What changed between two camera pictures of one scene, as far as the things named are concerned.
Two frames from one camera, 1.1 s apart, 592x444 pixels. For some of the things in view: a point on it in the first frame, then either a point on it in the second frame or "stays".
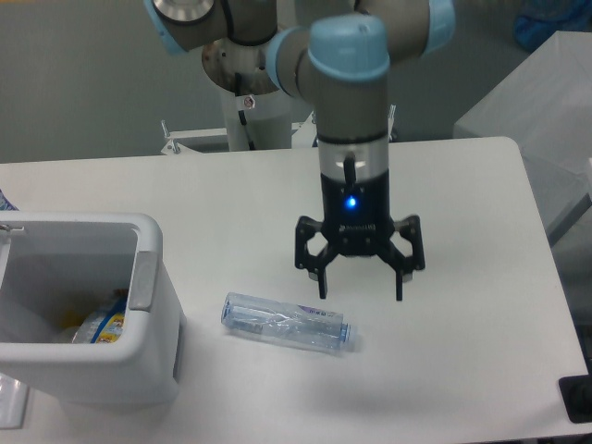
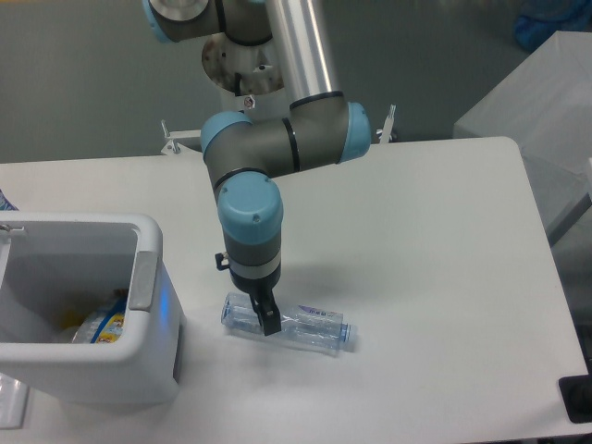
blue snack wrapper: (104, 325) stays
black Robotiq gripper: (357, 221) -> (267, 311)
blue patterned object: (6, 204) stays
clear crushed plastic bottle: (285, 323) stays
